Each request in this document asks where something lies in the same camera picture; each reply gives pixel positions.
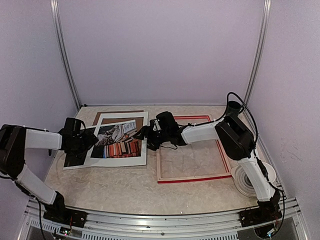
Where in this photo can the clear glass plate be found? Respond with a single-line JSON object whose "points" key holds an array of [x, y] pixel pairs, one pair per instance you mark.
{"points": [[242, 182]]}

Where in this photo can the right aluminium post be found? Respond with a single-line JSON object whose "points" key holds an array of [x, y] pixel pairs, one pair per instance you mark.
{"points": [[259, 49]]}

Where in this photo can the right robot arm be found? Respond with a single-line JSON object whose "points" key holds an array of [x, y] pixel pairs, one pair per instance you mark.
{"points": [[239, 143]]}

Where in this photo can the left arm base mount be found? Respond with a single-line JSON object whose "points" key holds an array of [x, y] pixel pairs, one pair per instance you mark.
{"points": [[71, 217]]}

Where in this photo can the cat and books photo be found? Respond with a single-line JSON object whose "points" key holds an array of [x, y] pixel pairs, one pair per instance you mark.
{"points": [[72, 162]]}

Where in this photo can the front aluminium rail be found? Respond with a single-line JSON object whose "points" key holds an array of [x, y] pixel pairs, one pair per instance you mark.
{"points": [[222, 225]]}

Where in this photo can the dark green mug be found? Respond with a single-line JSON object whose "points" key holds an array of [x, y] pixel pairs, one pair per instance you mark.
{"points": [[234, 109]]}

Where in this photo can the aluminium post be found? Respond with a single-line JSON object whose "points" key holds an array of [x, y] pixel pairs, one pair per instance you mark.
{"points": [[259, 49], [54, 5]]}

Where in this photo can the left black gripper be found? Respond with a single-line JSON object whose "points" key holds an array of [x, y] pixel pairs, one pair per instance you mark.
{"points": [[89, 141]]}

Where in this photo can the clear acrylic sheet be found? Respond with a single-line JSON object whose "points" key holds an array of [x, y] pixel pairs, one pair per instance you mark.
{"points": [[198, 159]]}

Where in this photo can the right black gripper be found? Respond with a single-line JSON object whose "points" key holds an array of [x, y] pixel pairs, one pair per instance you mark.
{"points": [[153, 145]]}

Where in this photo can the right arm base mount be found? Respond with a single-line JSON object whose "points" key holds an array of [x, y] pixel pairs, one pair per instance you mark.
{"points": [[256, 216]]}

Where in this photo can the brown backing board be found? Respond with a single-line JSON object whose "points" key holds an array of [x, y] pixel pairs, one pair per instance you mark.
{"points": [[113, 114]]}

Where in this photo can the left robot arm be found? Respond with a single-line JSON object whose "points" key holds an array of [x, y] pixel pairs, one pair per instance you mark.
{"points": [[19, 143]]}

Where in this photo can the left aluminium post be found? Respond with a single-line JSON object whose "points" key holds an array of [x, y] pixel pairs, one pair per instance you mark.
{"points": [[54, 5]]}

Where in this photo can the white orange bowl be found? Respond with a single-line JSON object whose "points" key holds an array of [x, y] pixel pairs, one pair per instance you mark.
{"points": [[268, 172]]}

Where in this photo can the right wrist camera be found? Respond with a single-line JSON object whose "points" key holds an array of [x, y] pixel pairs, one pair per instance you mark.
{"points": [[166, 121]]}

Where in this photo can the red wooden picture frame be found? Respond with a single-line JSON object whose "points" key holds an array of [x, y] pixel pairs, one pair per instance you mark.
{"points": [[161, 180]]}

